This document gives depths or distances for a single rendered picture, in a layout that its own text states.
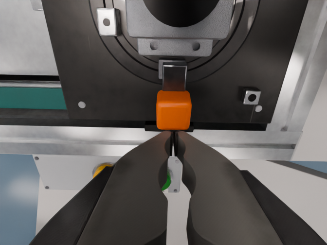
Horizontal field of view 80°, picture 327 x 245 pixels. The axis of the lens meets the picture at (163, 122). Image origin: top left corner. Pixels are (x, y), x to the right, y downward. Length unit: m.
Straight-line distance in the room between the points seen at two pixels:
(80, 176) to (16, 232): 2.34
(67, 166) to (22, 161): 1.57
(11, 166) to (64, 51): 1.78
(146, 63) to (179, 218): 0.42
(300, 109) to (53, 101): 0.30
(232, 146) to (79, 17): 0.23
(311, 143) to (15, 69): 0.50
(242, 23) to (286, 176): 0.37
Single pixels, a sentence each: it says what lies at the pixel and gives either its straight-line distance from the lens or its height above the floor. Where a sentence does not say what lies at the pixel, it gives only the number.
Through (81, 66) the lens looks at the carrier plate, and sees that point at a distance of 0.23.
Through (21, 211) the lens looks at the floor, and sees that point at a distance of 2.35.
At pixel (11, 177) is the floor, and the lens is 2.06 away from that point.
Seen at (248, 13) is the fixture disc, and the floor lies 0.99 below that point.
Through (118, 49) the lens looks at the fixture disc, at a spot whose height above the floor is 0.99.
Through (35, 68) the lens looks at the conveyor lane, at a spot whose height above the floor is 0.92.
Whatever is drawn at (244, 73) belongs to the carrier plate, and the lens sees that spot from 0.23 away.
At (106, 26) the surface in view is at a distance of 0.18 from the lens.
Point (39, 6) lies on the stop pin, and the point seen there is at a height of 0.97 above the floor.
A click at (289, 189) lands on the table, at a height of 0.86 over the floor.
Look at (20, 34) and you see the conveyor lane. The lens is 0.32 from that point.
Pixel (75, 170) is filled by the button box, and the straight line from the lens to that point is 0.32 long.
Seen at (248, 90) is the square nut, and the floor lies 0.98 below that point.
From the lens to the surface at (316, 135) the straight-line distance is 0.46.
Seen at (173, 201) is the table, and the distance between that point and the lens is 0.49.
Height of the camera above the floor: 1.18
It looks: 62 degrees down
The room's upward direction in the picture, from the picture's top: 178 degrees counter-clockwise
